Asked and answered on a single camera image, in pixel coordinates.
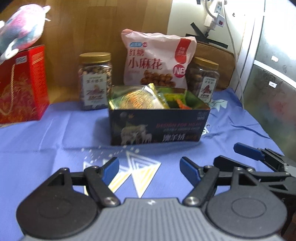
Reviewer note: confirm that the pink twisted-dough snack bag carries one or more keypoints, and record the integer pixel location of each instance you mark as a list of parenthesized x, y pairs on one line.
[(157, 58)]

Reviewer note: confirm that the left nut jar gold lid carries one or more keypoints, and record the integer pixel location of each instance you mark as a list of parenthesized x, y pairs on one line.
[(95, 76)]

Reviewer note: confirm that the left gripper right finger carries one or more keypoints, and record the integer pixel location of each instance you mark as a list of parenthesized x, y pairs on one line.
[(204, 183)]

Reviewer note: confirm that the right nut jar gold lid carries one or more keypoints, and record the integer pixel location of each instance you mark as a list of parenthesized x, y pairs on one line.
[(202, 77)]

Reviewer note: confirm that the brown cushion board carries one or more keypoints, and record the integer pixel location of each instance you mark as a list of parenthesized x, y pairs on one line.
[(223, 58)]

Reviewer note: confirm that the pink white plush toy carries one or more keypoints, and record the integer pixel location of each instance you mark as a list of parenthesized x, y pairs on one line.
[(22, 29)]

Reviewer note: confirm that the black sheep storage box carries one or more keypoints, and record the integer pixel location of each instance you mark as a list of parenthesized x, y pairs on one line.
[(144, 126)]

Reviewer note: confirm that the wooden board backdrop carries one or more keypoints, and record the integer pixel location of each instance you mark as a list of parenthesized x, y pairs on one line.
[(76, 27)]

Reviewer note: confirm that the blue printed tablecloth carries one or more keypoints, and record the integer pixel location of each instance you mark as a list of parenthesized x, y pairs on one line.
[(67, 136)]

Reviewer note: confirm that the white power strip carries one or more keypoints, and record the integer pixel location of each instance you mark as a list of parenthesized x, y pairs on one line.
[(215, 16)]

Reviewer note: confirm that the green tea snack packet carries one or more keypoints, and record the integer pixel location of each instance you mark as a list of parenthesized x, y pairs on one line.
[(170, 95)]

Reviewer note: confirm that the red gift bag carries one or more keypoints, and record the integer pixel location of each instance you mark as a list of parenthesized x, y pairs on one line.
[(24, 93)]

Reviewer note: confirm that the gold mooncake packet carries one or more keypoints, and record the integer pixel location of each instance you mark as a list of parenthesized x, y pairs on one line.
[(136, 97)]

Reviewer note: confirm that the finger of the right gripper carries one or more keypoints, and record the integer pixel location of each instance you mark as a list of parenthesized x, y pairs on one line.
[(248, 151)]

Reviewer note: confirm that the red spicy snack packet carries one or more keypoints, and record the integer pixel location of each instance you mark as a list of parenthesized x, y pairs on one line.
[(182, 105)]

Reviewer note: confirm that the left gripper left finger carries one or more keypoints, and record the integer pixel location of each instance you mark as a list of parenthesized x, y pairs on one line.
[(98, 179)]

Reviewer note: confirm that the nut jar gold lid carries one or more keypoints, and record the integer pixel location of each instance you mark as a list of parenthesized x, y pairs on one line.
[(95, 76), (202, 77)]

